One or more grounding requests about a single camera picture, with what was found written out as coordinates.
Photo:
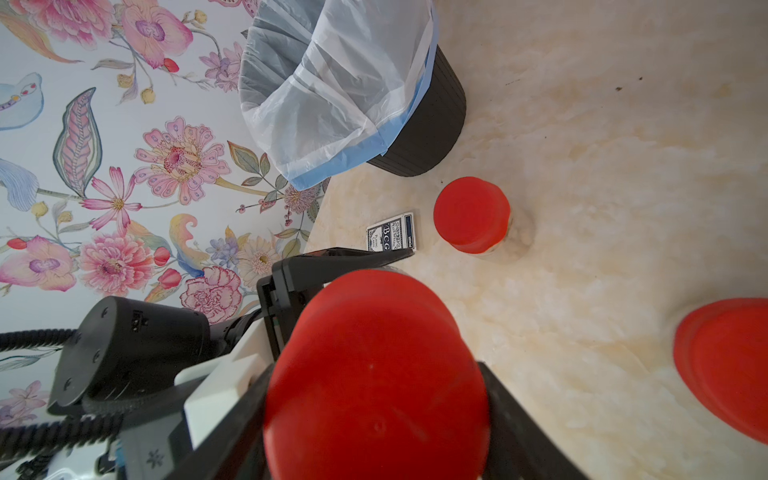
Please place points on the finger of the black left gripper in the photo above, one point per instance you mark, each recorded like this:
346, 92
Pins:
295, 281

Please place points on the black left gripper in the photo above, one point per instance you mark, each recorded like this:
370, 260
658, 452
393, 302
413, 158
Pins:
126, 351

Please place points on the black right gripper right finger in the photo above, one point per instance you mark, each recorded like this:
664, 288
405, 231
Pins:
519, 448

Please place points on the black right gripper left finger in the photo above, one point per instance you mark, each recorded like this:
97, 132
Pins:
235, 448

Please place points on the peanut jar red lid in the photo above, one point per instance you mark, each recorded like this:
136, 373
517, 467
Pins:
476, 218
720, 353

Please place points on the black bin with white liner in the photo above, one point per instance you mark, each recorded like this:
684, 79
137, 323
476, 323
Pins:
326, 86

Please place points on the black white card box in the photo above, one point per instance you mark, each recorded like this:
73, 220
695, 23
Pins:
395, 233

